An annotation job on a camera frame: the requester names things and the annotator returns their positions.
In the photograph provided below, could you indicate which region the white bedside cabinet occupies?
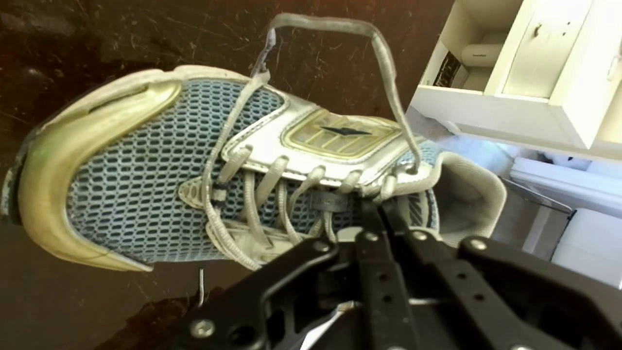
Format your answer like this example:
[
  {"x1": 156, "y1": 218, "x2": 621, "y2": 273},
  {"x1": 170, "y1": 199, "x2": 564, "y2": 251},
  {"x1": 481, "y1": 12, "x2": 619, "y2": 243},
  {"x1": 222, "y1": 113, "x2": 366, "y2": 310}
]
[{"x1": 407, "y1": 0, "x2": 622, "y2": 164}]

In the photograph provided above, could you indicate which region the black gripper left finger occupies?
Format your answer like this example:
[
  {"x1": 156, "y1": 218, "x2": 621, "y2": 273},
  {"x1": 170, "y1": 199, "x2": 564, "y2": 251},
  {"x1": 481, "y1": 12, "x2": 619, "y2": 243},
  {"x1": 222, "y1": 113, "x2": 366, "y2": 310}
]
[{"x1": 170, "y1": 199, "x2": 417, "y2": 350}]

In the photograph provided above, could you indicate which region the blue grey mesh sneaker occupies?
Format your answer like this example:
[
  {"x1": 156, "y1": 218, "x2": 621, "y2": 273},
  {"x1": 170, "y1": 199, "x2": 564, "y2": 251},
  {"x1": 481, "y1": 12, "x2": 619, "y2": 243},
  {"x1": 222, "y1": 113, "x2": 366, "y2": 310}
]
[{"x1": 0, "y1": 12, "x2": 512, "y2": 275}]

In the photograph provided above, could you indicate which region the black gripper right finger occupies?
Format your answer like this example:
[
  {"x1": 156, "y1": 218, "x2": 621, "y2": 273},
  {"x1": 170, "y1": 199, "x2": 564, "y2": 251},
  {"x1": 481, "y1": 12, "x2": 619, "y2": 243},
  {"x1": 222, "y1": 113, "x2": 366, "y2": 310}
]
[{"x1": 380, "y1": 203, "x2": 622, "y2": 350}]

